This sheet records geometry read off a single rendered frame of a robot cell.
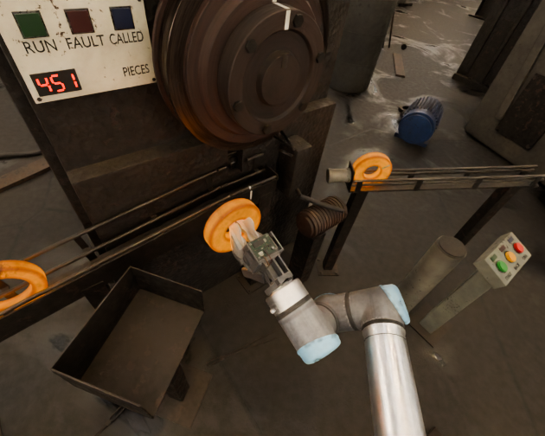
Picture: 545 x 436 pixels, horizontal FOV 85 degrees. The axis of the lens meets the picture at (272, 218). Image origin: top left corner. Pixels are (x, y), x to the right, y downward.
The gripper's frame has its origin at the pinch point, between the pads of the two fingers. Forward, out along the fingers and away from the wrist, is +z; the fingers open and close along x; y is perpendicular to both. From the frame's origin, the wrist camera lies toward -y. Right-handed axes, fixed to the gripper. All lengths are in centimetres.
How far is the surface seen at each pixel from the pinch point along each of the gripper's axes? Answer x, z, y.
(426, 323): -83, -69, -62
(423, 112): -221, 40, -63
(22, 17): 24, 42, 26
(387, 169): -71, -3, -11
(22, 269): 45, 18, -17
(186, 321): 18.3, -12.6, -21.4
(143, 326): 28.1, -7.7, -23.4
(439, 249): -78, -40, -23
